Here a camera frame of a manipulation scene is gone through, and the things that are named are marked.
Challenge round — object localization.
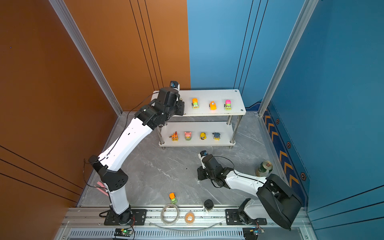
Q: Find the green orange toy car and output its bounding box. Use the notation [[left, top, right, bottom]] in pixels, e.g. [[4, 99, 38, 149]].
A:
[[192, 98, 199, 109]]

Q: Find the blue yellow duck figure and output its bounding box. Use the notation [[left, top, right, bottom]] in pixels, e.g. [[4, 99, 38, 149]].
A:
[[213, 132, 221, 141]]

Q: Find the orange yellow dragon figure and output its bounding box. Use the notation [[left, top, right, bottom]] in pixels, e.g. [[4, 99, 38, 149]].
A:
[[170, 132, 179, 142]]

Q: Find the yellow banana figure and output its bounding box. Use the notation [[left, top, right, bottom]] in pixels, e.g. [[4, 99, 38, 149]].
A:
[[200, 132, 207, 140]]

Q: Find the pink green monster figure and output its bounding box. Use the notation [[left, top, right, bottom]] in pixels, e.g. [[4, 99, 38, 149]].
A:
[[185, 132, 192, 141]]

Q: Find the orange green toy truck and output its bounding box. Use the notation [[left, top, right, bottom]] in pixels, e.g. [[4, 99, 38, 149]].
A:
[[169, 193, 178, 205]]

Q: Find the pink green toy car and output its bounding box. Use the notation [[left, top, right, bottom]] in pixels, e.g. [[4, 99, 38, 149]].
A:
[[225, 100, 232, 111]]

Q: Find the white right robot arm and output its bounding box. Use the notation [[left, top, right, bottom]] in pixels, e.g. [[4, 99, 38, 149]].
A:
[[198, 151, 303, 231]]

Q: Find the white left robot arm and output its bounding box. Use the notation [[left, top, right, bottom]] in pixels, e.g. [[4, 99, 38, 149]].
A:
[[89, 81, 185, 225]]

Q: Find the white two-tier metal shelf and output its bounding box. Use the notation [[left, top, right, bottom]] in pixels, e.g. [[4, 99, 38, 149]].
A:
[[157, 89, 246, 149]]

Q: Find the black lidded paper cup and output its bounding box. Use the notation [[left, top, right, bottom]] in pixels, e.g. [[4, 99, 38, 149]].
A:
[[204, 199, 215, 214]]

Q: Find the green beverage can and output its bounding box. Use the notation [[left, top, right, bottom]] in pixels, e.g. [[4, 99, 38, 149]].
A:
[[256, 161, 273, 177]]

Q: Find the tan tape roll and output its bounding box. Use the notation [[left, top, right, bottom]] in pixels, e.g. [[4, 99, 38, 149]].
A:
[[185, 212, 195, 225]]

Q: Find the clear tape roll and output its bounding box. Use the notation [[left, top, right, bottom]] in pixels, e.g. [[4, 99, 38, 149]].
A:
[[160, 204, 180, 226]]

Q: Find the green circuit board right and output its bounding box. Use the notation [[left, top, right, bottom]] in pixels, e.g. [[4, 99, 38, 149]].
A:
[[243, 227, 265, 240]]

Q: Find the green circuit board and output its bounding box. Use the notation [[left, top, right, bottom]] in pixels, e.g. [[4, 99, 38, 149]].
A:
[[114, 228, 135, 239], [243, 227, 265, 240]]

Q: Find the green circuit board left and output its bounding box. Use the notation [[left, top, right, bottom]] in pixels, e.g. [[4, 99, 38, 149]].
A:
[[114, 228, 135, 239]]

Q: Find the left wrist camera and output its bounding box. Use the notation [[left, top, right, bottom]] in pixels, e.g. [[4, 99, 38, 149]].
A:
[[170, 81, 181, 91]]

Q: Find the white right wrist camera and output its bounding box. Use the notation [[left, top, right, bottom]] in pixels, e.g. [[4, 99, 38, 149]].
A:
[[198, 150, 208, 169]]

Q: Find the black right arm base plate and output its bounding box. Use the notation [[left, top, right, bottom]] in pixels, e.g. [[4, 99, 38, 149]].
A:
[[225, 209, 268, 226]]

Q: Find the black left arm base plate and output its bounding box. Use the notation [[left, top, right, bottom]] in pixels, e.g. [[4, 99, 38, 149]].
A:
[[104, 209, 147, 226]]

